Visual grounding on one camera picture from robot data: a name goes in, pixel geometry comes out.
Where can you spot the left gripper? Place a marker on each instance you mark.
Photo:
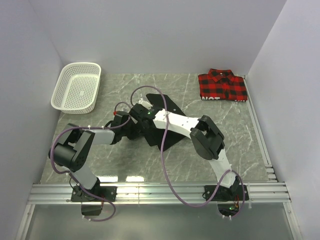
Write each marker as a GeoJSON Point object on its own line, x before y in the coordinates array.
{"type": "Point", "coordinates": [130, 122]}

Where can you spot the black long sleeve shirt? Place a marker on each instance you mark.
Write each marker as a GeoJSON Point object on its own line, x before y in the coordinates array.
{"type": "Point", "coordinates": [154, 136]}

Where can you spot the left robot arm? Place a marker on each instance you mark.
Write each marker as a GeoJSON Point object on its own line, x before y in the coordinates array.
{"type": "Point", "coordinates": [69, 151]}

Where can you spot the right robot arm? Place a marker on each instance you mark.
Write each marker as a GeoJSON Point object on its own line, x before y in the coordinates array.
{"type": "Point", "coordinates": [166, 128]}

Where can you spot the white perforated plastic basket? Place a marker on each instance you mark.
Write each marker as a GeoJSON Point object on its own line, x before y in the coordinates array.
{"type": "Point", "coordinates": [77, 88]}

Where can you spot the folded black shirt under plaid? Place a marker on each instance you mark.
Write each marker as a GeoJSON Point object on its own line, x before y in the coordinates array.
{"type": "Point", "coordinates": [206, 98]}

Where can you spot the red black plaid shirt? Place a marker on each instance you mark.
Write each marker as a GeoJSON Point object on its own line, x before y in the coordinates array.
{"type": "Point", "coordinates": [223, 84]}

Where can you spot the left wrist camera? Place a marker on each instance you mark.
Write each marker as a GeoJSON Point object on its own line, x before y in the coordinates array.
{"type": "Point", "coordinates": [120, 116]}

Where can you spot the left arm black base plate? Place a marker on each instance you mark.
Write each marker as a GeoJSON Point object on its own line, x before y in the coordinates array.
{"type": "Point", "coordinates": [107, 192]}

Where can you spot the black box under rail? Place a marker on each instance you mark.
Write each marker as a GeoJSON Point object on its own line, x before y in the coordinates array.
{"type": "Point", "coordinates": [91, 210]}

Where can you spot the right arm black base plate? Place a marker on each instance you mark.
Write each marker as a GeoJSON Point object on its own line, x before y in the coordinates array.
{"type": "Point", "coordinates": [224, 194]}

